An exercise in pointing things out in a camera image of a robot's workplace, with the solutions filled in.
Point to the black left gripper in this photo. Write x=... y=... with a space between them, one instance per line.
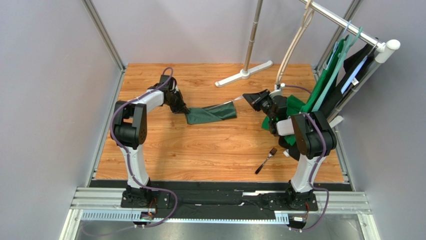
x=181 y=107

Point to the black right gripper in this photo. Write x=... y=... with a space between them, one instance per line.
x=262 y=101

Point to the silver fork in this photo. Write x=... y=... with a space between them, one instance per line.
x=271 y=153

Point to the dark green cloth napkin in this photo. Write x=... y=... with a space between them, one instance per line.
x=211 y=114

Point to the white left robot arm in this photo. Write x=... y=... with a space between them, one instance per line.
x=129 y=129

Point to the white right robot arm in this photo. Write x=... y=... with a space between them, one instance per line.
x=308 y=138

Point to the bright green t-shirt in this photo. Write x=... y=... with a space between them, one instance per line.
x=316 y=90

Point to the blue clothes hanger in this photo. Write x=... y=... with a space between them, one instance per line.
x=334 y=49

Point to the metal rack upright pole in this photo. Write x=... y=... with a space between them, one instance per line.
x=253 y=34

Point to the black garment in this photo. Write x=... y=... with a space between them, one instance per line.
x=355 y=67

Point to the teal clothes hanger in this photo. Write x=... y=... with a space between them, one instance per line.
x=333 y=68

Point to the beige clothes hanger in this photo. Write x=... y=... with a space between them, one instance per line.
x=306 y=20

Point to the metal clothes rack rail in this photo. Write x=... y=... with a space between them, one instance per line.
x=384 y=49

